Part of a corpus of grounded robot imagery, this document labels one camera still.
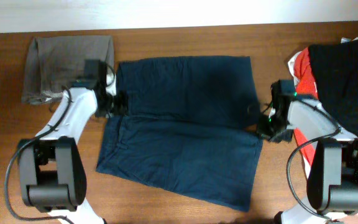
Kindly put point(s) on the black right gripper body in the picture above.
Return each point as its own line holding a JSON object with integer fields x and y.
{"x": 266, "y": 126}

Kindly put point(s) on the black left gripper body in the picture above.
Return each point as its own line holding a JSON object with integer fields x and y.
{"x": 117, "y": 104}

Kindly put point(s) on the navy blue shorts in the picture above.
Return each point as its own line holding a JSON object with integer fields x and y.
{"x": 185, "y": 129}

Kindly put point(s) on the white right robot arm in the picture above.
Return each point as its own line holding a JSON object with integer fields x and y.
{"x": 332, "y": 177}

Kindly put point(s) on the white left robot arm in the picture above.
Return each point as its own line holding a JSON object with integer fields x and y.
{"x": 52, "y": 176}

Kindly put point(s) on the red garment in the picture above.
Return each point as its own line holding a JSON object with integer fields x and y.
{"x": 306, "y": 86}

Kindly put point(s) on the white patterned garment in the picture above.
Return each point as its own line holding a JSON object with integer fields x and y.
{"x": 291, "y": 62}

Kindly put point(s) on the folded grey shorts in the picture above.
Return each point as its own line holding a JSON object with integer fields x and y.
{"x": 54, "y": 62}

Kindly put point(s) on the black garment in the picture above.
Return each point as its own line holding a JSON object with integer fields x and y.
{"x": 335, "y": 70}

